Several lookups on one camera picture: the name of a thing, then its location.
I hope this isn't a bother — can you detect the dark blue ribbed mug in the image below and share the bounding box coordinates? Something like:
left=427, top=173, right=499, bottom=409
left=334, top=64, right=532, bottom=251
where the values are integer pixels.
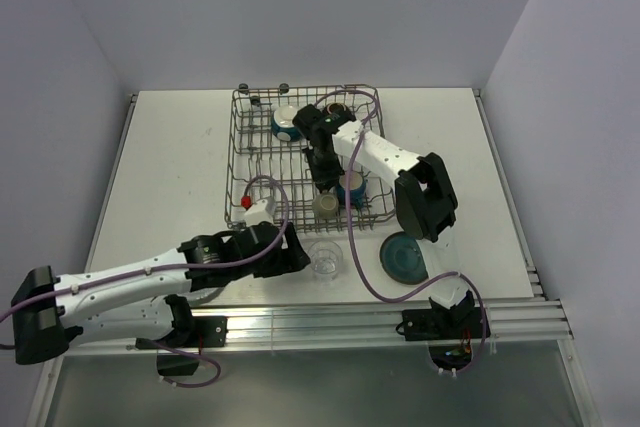
left=335, top=171, right=367, bottom=209

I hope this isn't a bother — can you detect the grey wire dish rack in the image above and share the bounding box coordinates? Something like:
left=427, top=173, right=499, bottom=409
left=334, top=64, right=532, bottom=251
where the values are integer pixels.
left=224, top=83, right=384, bottom=233

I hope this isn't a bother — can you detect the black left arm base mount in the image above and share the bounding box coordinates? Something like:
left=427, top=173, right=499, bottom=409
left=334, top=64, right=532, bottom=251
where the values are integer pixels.
left=156, top=316, right=228, bottom=378

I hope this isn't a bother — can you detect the small beige mug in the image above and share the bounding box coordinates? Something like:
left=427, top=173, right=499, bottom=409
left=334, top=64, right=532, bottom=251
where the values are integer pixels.
left=312, top=192, right=339, bottom=220

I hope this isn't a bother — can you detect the brown ribbed bowl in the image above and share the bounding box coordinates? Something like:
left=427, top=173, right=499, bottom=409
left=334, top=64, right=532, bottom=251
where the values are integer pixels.
left=322, top=103, right=353, bottom=122

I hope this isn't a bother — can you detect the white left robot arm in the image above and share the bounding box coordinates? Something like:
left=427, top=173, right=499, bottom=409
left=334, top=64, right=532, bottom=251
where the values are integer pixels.
left=6, top=222, right=310, bottom=365

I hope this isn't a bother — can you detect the aluminium rail frame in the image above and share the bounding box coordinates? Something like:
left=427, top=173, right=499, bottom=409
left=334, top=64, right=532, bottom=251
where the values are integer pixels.
left=83, top=88, right=571, bottom=350

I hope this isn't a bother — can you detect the clear drinking glass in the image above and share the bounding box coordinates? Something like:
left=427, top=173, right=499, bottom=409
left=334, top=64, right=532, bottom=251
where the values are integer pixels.
left=308, top=241, right=343, bottom=282

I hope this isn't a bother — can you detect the teal ceramic saucer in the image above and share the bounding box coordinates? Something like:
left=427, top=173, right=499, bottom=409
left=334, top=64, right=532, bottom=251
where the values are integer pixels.
left=379, top=232, right=429, bottom=286

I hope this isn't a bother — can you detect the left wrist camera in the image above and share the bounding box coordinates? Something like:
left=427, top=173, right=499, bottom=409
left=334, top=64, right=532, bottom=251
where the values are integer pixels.
left=241, top=195, right=276, bottom=226

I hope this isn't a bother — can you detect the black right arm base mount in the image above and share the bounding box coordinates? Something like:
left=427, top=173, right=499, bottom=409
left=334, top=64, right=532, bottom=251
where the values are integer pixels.
left=395, top=309, right=473, bottom=374

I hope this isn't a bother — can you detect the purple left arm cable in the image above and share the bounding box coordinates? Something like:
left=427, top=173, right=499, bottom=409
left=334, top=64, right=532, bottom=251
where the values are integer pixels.
left=0, top=175, right=291, bottom=391

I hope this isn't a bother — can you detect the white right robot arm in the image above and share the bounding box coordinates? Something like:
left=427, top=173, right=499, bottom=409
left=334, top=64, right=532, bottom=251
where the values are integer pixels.
left=293, top=104, right=489, bottom=338

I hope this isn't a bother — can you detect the light blue glass plate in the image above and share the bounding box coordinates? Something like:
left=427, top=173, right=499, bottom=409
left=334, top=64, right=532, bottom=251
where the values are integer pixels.
left=188, top=287, right=225, bottom=307

